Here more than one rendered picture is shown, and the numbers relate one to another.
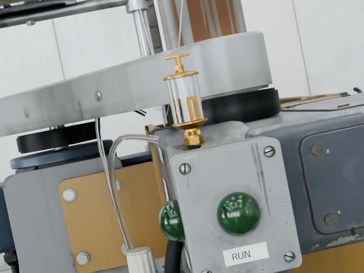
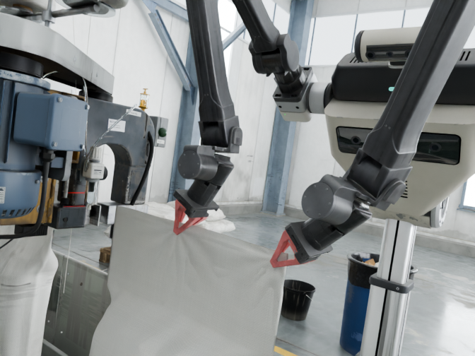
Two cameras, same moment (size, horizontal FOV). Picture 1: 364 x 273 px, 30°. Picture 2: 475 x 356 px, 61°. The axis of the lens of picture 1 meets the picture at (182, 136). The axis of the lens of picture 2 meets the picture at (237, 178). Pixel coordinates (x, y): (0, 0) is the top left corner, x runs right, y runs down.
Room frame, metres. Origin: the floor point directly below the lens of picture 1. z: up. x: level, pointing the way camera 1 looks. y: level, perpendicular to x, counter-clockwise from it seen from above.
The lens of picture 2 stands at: (1.27, 0.96, 1.24)
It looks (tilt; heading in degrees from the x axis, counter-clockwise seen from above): 3 degrees down; 219
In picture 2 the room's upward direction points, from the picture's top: 8 degrees clockwise
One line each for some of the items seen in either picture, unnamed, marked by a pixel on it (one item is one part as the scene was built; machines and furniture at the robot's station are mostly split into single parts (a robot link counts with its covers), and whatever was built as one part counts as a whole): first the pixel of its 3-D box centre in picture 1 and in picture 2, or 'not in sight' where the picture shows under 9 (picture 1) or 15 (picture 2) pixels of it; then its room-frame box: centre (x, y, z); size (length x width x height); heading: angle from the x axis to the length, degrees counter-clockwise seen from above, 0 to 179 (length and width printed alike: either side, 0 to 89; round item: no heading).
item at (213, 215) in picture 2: not in sight; (194, 210); (-2.06, -2.27, 0.56); 0.67 x 0.43 x 0.15; 94
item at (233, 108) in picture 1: (233, 108); (95, 98); (0.66, -0.05, 1.35); 0.09 x 0.09 x 0.03
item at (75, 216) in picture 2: not in sight; (65, 215); (0.74, 0.01, 1.04); 0.08 x 0.06 x 0.05; 4
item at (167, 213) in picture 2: not in sight; (171, 217); (-1.46, -1.98, 0.56); 0.66 x 0.42 x 0.15; 4
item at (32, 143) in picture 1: (59, 138); (6, 66); (0.98, 0.17, 1.35); 0.12 x 0.12 x 0.04
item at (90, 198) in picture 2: not in sight; (90, 192); (0.72, 0.07, 1.11); 0.03 x 0.03 x 0.06
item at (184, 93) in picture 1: (185, 99); (143, 100); (0.54, -0.01, 1.37); 0.03 x 0.02 x 0.03; 94
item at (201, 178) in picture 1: (232, 208); (153, 131); (0.48, -0.03, 1.29); 0.08 x 0.05 x 0.09; 94
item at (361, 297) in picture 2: not in sight; (374, 305); (-1.64, 0.04, 0.32); 0.51 x 0.48 x 0.65; 4
